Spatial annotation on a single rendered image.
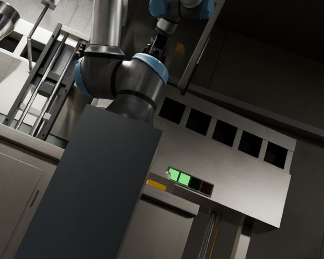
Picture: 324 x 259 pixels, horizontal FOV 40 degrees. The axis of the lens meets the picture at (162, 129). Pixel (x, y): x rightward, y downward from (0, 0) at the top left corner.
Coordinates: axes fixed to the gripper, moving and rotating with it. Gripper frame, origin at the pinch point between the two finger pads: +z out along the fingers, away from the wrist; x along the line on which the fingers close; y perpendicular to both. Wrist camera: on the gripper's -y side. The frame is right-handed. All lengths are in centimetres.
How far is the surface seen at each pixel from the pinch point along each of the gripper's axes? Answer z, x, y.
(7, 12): 7, 67, 24
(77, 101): 28.5, 23.2, 12.9
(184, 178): 47, -38, 19
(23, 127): 53, 43, 14
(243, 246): 71, -82, 17
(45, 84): 14.5, 34.1, -12.3
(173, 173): 47, -32, 19
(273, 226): 52, -89, 16
